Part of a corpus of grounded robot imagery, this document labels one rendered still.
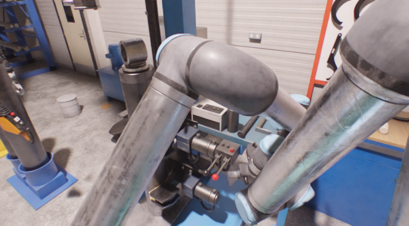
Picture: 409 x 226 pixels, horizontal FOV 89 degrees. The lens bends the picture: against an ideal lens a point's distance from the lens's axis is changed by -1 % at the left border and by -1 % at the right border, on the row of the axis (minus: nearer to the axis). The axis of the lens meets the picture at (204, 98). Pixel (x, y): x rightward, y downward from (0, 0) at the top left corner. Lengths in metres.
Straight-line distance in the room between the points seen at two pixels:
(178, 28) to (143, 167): 1.24
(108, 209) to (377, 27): 0.53
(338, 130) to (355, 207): 2.07
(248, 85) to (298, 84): 2.69
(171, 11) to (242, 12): 1.61
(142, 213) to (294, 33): 2.56
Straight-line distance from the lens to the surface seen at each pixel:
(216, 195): 1.74
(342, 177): 2.18
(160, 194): 1.78
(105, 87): 4.40
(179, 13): 1.56
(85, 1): 1.31
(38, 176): 2.80
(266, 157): 0.72
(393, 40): 0.26
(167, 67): 0.45
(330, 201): 2.39
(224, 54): 0.39
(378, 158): 2.04
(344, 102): 0.31
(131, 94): 1.36
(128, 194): 0.51
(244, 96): 0.39
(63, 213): 2.69
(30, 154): 2.66
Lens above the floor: 1.90
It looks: 27 degrees down
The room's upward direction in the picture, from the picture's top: 1 degrees counter-clockwise
